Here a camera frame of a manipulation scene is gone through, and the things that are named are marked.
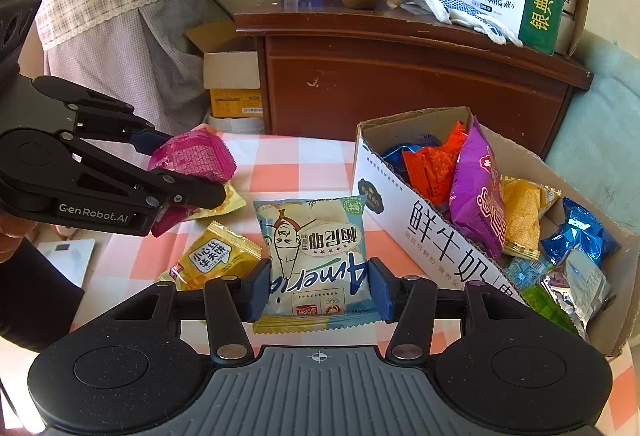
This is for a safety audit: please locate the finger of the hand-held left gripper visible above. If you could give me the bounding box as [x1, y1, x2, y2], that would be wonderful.
[32, 76, 173, 156]
[65, 133, 226, 217]

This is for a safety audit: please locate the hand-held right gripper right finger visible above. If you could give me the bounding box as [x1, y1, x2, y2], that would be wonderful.
[367, 259, 526, 362]

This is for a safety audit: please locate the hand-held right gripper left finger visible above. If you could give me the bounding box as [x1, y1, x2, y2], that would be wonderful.
[107, 259, 273, 362]

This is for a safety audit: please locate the magenta snack packet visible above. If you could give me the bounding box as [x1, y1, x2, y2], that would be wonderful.
[147, 130, 237, 237]

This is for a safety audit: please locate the yellow waffle snack packet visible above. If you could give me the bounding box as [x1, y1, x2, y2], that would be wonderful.
[156, 220, 262, 292]

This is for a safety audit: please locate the white blue snack packet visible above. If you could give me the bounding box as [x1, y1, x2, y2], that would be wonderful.
[252, 196, 381, 334]

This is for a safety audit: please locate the cardboard tray box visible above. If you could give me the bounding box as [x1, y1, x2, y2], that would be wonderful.
[352, 106, 633, 357]

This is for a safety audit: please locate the orange-red snack packet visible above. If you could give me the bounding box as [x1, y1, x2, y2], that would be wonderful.
[402, 120, 468, 206]

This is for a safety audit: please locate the purple snack packet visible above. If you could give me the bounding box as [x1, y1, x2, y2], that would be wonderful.
[449, 115, 507, 262]

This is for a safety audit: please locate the large yellow snack packet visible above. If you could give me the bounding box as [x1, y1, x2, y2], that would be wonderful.
[500, 177, 563, 259]

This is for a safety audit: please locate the green snack packet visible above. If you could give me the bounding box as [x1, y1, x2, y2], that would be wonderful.
[522, 285, 583, 334]

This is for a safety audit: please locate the silver foil snack packet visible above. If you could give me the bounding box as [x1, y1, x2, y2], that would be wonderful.
[547, 249, 617, 342]

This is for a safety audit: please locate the blue foil snack packet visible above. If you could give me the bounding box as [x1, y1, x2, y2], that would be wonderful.
[541, 197, 622, 269]
[382, 135, 443, 173]

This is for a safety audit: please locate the person's left forearm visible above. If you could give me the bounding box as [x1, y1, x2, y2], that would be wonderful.
[0, 211, 86, 354]

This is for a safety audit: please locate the pale yellow snack packet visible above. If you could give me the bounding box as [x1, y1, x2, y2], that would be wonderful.
[185, 181, 247, 221]

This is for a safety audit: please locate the open yellow cardboard box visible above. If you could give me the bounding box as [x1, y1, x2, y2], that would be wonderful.
[184, 19, 266, 119]

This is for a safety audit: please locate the white bathroom scale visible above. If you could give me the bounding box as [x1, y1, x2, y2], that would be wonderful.
[37, 239, 96, 289]

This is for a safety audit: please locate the pink checked tablecloth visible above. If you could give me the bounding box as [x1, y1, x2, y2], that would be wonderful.
[60, 123, 640, 417]

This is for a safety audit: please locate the small light blue snack packet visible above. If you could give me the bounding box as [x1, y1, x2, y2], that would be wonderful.
[502, 255, 548, 289]

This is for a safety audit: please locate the dark wooden cabinet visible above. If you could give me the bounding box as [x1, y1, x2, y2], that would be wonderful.
[234, 0, 595, 157]

